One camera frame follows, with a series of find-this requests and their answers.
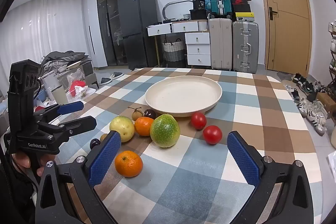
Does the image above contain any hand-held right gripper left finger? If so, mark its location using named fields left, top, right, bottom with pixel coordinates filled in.
left=35, top=131, right=122, bottom=224

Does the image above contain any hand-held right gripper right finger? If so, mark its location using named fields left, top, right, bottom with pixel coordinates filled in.
left=227, top=131, right=314, bottom=224

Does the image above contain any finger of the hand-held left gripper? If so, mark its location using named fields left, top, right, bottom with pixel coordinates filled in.
left=37, top=116, right=97, bottom=141
left=34, top=101, right=85, bottom=125

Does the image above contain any orange tangerine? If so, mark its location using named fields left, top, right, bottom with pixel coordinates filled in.
left=134, top=117, right=155, bottom=136
left=115, top=151, right=143, bottom=178

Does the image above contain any yellow round fruit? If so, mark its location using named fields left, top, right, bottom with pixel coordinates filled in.
left=109, top=116, right=135, bottom=143

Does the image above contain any red tomato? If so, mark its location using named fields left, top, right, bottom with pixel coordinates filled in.
left=203, top=125, right=223, bottom=145
left=190, top=112, right=207, bottom=130

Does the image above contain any green round fruit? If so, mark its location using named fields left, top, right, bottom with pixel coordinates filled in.
left=150, top=114, right=181, bottom=148

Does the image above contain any cream round plate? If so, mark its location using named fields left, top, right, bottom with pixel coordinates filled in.
left=145, top=76, right=223, bottom=117

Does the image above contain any person's left forearm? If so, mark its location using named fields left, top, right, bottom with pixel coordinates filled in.
left=0, top=158, right=40, bottom=224

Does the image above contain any person's left hand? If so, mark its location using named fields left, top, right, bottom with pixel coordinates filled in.
left=12, top=153, right=55, bottom=178

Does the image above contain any grey clothes pile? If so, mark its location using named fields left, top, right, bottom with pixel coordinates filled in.
left=40, top=50, right=90, bottom=69

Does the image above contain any pair of slippers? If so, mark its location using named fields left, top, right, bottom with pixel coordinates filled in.
left=101, top=72, right=124, bottom=84

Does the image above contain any checkered tablecloth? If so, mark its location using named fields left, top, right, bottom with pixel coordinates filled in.
left=43, top=67, right=326, bottom=224

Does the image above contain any white curtain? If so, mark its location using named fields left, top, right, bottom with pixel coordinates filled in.
left=0, top=0, right=92, bottom=83

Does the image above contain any white wardrobe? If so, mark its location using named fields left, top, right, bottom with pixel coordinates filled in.
left=83, top=0, right=108, bottom=68

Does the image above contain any pile of shoes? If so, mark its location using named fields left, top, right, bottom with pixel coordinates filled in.
left=284, top=72, right=334, bottom=137

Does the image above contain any black refrigerator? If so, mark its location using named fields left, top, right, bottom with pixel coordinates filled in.
left=117, top=0, right=159, bottom=69

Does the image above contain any brown cardboard box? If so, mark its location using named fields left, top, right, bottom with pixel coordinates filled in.
left=316, top=92, right=336, bottom=107

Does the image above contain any dark glass cabinet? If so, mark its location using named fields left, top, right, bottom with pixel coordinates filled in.
left=96, top=0, right=134, bottom=67

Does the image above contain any silver suitcase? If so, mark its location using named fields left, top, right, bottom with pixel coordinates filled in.
left=232, top=21, right=260, bottom=74

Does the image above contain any woven laundry basket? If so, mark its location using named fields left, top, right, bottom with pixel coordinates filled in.
left=162, top=38, right=186, bottom=62

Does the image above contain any beige suitcase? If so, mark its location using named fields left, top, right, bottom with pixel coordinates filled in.
left=209, top=18, right=234, bottom=71

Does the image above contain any white desk with drawers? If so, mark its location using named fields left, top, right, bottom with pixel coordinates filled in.
left=147, top=20, right=212, bottom=69

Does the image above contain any yellow and black box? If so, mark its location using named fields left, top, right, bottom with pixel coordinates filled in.
left=234, top=12, right=255, bottom=22

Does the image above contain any silver metal hoop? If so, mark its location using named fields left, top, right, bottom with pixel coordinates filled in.
left=162, top=0, right=194, bottom=20

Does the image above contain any black storage box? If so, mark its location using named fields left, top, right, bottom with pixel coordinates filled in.
left=189, top=0, right=210, bottom=20

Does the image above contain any wooden door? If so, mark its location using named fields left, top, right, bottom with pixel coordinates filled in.
left=251, top=0, right=313, bottom=76

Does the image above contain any stack of shoe boxes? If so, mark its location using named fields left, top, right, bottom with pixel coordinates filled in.
left=230, top=0, right=252, bottom=13

